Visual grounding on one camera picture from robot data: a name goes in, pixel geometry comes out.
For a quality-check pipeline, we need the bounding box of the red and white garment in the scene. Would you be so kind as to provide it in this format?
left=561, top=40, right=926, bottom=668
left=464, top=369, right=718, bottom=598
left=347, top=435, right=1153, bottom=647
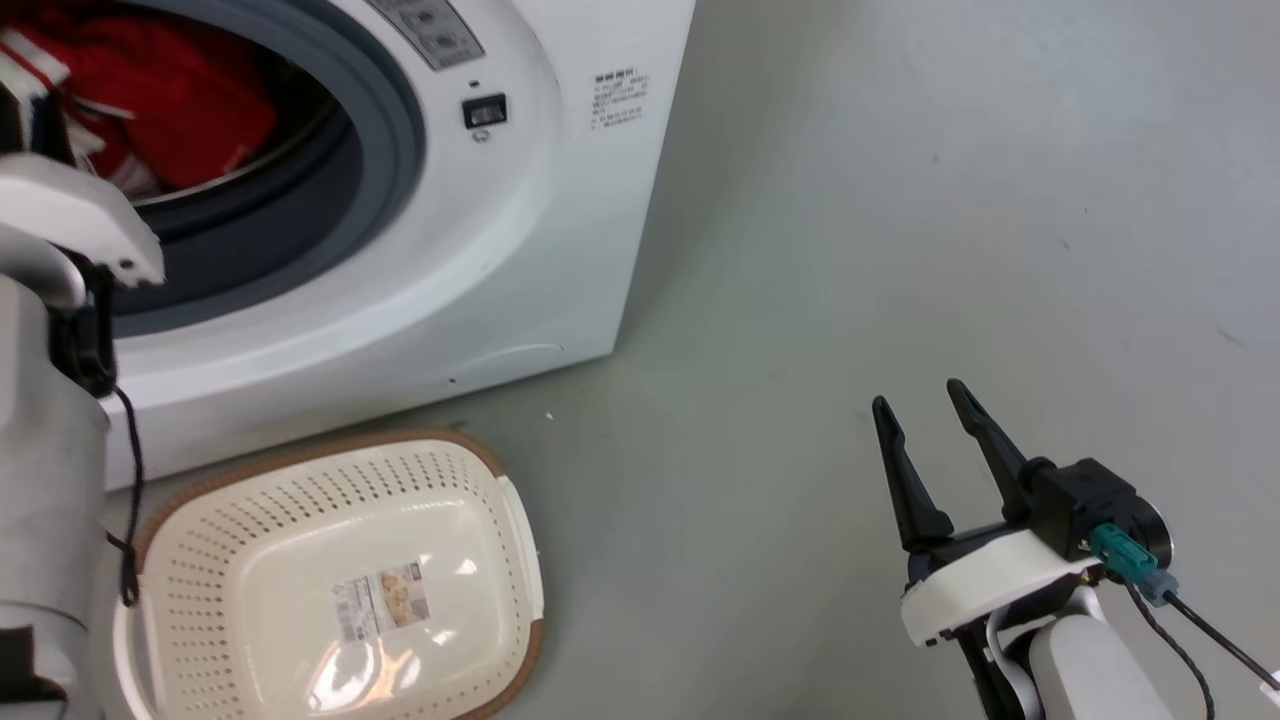
left=0, top=10, right=280, bottom=197

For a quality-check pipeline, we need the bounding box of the printed text sticker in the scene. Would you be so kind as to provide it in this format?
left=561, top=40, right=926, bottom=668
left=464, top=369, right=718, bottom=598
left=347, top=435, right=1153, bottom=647
left=589, top=69, right=653, bottom=132

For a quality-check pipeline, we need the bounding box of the paper label sticker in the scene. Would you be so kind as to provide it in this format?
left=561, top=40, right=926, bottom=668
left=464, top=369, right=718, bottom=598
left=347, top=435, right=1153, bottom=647
left=333, top=562, right=432, bottom=644

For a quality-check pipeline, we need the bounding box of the teal cable connector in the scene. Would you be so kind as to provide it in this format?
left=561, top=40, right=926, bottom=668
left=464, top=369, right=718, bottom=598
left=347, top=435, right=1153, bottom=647
left=1090, top=523, right=1180, bottom=607

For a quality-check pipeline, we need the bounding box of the white front-load washing machine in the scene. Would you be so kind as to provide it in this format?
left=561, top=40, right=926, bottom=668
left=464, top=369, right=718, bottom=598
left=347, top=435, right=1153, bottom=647
left=0, top=0, right=696, bottom=491

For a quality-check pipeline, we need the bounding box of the cream perforated laundry basket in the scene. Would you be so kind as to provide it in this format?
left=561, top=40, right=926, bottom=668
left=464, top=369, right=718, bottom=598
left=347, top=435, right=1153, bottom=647
left=112, top=430, right=547, bottom=720

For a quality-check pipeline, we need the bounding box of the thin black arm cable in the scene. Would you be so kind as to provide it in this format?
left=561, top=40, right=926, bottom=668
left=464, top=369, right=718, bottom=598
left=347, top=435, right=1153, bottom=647
left=1163, top=592, right=1280, bottom=693
left=1122, top=578, right=1217, bottom=720
left=104, top=385, right=147, bottom=608

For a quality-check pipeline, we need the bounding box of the grey control panel label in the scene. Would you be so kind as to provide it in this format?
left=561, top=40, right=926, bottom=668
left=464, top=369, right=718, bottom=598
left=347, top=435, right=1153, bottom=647
left=364, top=0, right=487, bottom=72

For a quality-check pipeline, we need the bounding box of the grey rubber door gasket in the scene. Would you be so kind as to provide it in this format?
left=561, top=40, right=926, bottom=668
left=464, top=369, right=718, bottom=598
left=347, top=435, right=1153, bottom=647
left=108, top=0, right=427, bottom=339

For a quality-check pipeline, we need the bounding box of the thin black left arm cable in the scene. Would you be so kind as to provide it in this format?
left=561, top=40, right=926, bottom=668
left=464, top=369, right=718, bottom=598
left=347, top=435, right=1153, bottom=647
left=104, top=385, right=147, bottom=608

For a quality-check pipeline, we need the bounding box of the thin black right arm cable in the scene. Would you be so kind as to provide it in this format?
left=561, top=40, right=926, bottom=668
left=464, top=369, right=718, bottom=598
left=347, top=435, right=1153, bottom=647
left=1163, top=592, right=1280, bottom=693
left=1122, top=578, right=1217, bottom=720

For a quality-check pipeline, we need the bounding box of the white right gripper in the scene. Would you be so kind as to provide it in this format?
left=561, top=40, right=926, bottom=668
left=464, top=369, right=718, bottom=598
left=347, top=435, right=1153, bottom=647
left=871, top=379, right=1103, bottom=651

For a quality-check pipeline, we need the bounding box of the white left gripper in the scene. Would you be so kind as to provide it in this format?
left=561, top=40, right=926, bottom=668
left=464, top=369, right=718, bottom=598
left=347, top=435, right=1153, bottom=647
left=0, top=153, right=167, bottom=291

